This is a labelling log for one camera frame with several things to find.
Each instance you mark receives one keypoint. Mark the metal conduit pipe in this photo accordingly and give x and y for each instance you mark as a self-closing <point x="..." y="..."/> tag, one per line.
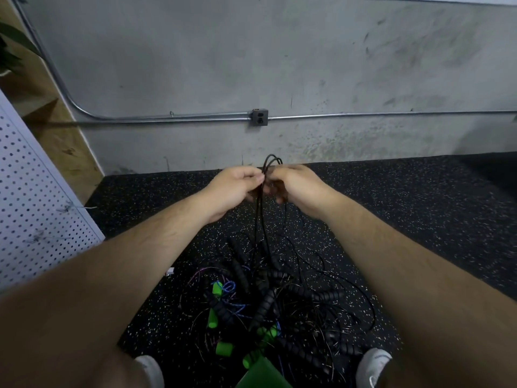
<point x="161" y="118"/>

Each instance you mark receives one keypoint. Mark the person's right forearm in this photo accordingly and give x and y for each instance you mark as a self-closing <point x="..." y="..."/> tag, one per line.
<point x="420" y="278"/>

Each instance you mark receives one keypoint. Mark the person's right hand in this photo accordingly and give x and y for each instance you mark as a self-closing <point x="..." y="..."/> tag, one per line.
<point x="297" y="188"/>

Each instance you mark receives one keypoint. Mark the person's left forearm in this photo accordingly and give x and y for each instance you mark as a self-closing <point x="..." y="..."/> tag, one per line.
<point x="113" y="287"/>

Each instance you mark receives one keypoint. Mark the grey electrical junction box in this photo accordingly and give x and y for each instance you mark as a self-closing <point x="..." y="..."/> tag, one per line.
<point x="258" y="117"/>

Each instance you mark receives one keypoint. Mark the white shoe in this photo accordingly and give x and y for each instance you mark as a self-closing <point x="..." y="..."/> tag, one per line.
<point x="373" y="369"/>
<point x="152" y="371"/>

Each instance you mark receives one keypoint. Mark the person's left hand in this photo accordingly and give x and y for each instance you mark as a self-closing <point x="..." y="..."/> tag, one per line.
<point x="230" y="188"/>

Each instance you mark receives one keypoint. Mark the green potted plant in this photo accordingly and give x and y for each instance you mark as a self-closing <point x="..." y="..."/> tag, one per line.
<point x="12" y="48"/>

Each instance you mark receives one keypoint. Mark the white left shoe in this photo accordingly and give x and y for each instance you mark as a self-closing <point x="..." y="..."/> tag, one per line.
<point x="152" y="371"/>

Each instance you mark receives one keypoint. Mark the white pegboard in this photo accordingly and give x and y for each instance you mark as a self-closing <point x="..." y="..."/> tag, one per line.
<point x="36" y="198"/>

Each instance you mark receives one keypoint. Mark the white right shoe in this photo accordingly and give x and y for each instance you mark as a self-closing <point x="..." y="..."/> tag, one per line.
<point x="373" y="369"/>

